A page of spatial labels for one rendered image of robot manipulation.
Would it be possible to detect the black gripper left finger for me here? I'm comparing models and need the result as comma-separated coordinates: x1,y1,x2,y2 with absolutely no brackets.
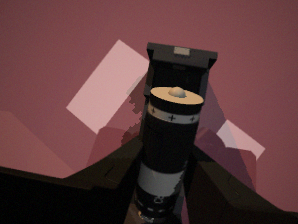
0,135,144,224

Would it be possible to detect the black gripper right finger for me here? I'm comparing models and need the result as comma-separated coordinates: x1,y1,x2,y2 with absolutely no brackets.
182,144,298,224

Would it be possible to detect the black cylindrical battery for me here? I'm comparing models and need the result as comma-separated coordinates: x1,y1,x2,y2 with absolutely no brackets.
134,87,204,218

